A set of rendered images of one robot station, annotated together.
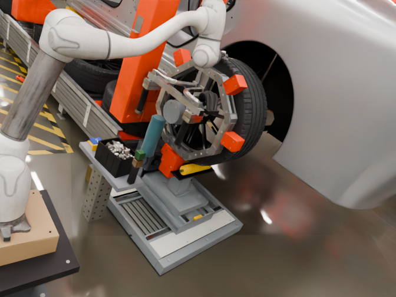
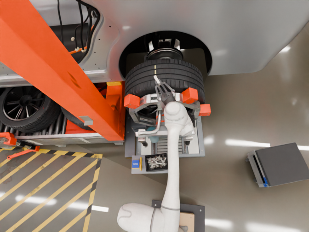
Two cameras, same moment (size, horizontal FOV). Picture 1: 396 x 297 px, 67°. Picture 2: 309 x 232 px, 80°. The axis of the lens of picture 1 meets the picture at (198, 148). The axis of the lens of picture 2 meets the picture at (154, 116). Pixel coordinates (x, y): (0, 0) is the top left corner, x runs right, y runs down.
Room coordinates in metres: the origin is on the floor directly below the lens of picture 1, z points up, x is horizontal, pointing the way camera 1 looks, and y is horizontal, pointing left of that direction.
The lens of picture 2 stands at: (1.12, 0.40, 2.24)
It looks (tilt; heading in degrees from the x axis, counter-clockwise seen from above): 68 degrees down; 340
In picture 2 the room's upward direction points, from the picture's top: 15 degrees counter-clockwise
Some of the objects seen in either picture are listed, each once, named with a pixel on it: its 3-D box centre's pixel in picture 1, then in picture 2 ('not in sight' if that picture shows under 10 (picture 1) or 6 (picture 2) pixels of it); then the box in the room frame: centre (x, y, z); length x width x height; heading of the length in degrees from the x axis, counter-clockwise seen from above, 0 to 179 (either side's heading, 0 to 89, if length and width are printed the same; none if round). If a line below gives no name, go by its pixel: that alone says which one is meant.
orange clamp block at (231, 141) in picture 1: (232, 141); (203, 110); (1.46, -0.15, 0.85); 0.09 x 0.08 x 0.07; 56
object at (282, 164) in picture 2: not in sight; (275, 165); (0.72, -0.59, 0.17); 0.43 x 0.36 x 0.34; 66
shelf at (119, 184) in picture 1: (110, 163); (154, 164); (1.41, 0.42, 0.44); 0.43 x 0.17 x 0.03; 56
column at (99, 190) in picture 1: (99, 190); not in sight; (1.43, 0.45, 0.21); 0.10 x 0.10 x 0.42; 56
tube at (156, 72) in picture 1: (177, 72); (150, 119); (1.58, 0.27, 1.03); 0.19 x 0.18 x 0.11; 146
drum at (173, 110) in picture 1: (184, 111); (164, 121); (1.57, 0.16, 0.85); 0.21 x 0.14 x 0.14; 146
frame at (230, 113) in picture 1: (192, 111); (164, 113); (1.63, 0.12, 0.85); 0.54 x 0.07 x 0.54; 56
